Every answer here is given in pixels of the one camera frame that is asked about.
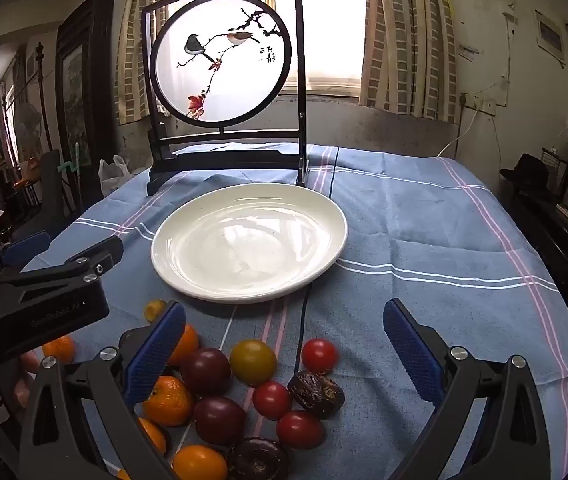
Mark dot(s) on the dark purple tomato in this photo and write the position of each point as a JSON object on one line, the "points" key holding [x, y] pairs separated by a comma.
{"points": [[219, 420], [205, 371]]}

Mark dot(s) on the grey chair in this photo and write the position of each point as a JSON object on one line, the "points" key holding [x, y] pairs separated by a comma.
{"points": [[54, 190]]}

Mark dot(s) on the dark brown water chestnut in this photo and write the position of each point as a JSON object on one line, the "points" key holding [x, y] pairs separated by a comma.
{"points": [[316, 392], [258, 459]]}

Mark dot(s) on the dark framed painting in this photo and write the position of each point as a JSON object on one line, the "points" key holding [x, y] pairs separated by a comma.
{"points": [[81, 90]]}

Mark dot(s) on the person's left hand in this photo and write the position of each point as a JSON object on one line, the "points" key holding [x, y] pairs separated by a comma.
{"points": [[28, 362]]}

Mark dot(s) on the small yellow-orange tomato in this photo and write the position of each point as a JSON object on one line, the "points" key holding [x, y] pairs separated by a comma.
{"points": [[153, 310]]}

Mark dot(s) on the blue striped tablecloth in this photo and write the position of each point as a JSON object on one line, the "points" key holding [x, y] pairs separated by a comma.
{"points": [[439, 240]]}

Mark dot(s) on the white wall socket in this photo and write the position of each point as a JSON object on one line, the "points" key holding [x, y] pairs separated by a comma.
{"points": [[479, 102]]}

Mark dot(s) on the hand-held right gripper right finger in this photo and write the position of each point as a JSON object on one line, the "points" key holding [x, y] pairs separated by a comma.
{"points": [[411, 352]]}

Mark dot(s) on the yellow-green tomato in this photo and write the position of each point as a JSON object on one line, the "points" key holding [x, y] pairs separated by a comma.
{"points": [[253, 362]]}

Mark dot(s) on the red cherry tomato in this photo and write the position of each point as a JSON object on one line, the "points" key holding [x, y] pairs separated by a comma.
{"points": [[319, 355], [300, 429], [271, 400]]}

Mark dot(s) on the white plastic bag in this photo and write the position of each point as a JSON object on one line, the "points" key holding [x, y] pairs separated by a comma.
{"points": [[113, 174]]}

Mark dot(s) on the white plate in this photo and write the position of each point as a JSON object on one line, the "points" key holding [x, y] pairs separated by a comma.
{"points": [[244, 250]]}

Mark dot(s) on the white wall vent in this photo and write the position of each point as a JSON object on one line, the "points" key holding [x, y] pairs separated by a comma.
{"points": [[550, 35]]}

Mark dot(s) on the checked beige curtain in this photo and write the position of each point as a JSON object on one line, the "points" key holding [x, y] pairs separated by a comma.
{"points": [[139, 40], [409, 35]]}

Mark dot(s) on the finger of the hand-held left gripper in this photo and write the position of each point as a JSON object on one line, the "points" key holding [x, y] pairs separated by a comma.
{"points": [[24, 249], [99, 255]]}

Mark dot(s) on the bright window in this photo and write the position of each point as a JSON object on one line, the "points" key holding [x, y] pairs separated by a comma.
{"points": [[329, 20]]}

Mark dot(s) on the black media stand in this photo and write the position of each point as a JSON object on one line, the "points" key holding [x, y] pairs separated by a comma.
{"points": [[554, 245]]}

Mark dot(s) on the bird painting table screen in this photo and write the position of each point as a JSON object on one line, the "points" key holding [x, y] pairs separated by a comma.
{"points": [[224, 157]]}

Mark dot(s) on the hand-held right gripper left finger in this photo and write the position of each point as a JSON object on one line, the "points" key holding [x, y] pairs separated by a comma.
{"points": [[156, 355]]}

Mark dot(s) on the orange cherry tomato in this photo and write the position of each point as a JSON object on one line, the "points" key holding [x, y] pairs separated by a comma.
{"points": [[186, 345], [199, 462]]}

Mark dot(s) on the black hat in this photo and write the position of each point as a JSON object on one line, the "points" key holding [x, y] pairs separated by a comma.
{"points": [[529, 172]]}

